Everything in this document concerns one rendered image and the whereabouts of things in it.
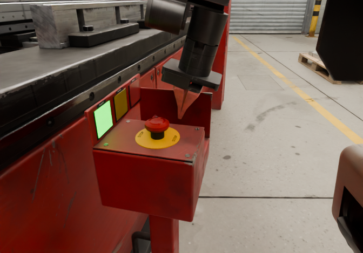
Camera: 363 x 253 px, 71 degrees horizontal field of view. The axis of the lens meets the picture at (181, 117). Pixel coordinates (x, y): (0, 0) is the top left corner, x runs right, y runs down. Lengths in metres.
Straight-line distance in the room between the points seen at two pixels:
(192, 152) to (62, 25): 0.45
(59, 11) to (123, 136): 0.36
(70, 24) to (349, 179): 0.64
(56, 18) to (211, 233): 1.05
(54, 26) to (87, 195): 0.38
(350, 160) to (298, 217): 1.07
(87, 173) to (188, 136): 0.26
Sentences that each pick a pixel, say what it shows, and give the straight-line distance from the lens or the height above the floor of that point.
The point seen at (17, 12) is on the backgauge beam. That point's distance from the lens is 0.96.
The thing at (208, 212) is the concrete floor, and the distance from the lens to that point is 1.37.
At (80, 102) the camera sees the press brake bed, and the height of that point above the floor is 0.80.
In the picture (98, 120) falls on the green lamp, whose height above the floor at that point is 0.82.
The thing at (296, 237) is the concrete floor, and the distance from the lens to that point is 1.37.
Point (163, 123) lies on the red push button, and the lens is 0.39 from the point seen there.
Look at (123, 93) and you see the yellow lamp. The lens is 0.47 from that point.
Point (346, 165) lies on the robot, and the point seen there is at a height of 0.78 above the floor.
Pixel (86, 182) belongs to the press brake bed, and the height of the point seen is 0.63.
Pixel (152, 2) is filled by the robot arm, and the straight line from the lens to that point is 0.42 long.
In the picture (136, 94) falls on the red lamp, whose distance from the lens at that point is 0.53.
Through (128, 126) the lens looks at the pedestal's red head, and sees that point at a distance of 0.45.
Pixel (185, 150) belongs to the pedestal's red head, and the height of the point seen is 0.78.
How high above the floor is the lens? 0.99
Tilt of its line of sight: 26 degrees down
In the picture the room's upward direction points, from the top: straight up
